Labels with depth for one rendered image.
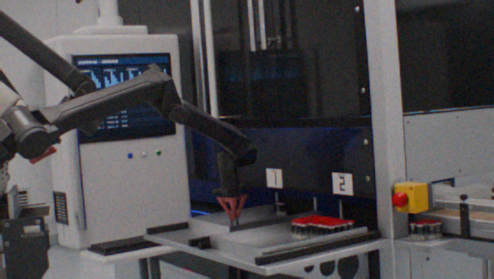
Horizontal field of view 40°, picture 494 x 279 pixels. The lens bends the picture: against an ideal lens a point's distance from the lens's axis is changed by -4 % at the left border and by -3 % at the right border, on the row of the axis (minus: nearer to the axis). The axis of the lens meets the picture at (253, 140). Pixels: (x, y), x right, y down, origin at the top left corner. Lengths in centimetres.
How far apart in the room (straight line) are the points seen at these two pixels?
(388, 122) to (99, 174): 110
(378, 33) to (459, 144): 43
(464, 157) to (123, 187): 120
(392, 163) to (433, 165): 16
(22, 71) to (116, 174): 469
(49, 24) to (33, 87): 67
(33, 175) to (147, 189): 462
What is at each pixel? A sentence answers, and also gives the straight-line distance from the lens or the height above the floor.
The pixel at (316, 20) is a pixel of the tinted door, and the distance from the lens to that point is 207.
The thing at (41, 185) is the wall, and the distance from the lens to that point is 718.
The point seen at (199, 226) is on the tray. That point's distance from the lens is 220.
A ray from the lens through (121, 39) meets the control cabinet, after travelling 256.
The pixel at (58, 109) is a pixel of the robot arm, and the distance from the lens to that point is 157.
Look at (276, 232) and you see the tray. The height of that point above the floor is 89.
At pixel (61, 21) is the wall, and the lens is 732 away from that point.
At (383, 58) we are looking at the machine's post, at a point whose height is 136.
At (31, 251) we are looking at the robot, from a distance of 166.
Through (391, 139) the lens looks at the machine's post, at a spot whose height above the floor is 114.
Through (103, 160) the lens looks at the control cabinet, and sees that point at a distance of 250.
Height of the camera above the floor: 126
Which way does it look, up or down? 3 degrees down
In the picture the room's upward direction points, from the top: 4 degrees counter-clockwise
